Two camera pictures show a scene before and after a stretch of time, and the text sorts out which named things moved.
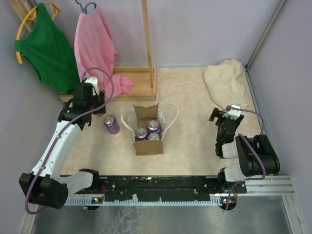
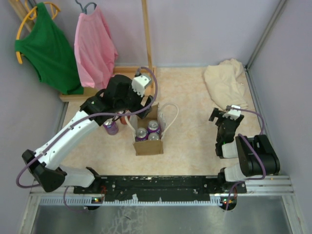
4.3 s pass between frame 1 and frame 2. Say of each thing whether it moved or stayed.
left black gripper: moved
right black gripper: stayed
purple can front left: stayed
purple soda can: stayed
